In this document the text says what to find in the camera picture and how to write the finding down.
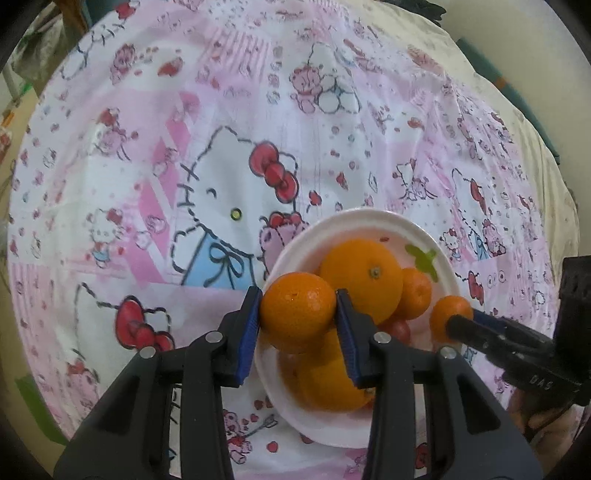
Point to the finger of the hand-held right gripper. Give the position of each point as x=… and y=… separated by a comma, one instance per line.
x=489, y=341
x=489, y=318

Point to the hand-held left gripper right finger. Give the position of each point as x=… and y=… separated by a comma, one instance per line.
x=348, y=344

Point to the pink strawberry-print plate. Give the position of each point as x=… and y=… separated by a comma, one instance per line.
x=323, y=429

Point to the pink cartoon printed blanket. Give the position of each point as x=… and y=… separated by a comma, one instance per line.
x=184, y=138

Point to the person's right hand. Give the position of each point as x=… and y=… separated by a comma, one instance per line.
x=561, y=424

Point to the small mandarin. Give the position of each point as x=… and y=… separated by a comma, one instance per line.
x=295, y=310
x=415, y=293
x=450, y=308

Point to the red grape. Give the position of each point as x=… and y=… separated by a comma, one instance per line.
x=399, y=330

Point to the teal mat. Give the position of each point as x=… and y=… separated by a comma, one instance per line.
x=508, y=87

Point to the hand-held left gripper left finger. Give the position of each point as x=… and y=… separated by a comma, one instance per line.
x=249, y=339

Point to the dark clothes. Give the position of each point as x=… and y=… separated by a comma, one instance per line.
x=427, y=7

